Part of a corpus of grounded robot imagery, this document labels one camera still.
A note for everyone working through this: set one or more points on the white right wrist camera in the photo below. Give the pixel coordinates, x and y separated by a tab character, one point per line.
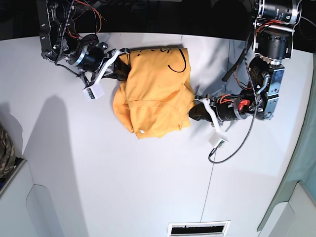
93	89

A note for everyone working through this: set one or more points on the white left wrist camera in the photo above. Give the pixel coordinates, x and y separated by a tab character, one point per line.
219	137

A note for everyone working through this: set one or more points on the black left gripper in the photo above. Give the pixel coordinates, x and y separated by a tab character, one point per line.
228	106

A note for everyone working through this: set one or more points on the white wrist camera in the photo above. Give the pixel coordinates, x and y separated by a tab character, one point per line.
93	89
219	137

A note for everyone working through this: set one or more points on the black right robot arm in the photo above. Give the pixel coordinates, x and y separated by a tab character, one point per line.
57	24

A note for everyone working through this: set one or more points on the white floor vent grille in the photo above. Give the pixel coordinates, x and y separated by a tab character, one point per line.
201	229

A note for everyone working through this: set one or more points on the white right cabinet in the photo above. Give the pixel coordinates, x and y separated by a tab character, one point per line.
295	218

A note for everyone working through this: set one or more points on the camouflage fabric pile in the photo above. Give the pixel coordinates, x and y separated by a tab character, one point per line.
7	154

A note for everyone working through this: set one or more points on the orange t-shirt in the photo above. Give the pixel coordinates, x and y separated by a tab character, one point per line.
157	95

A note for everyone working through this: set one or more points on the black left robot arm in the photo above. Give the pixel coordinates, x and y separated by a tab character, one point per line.
272	36

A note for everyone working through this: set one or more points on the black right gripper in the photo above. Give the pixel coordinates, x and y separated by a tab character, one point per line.
89	55

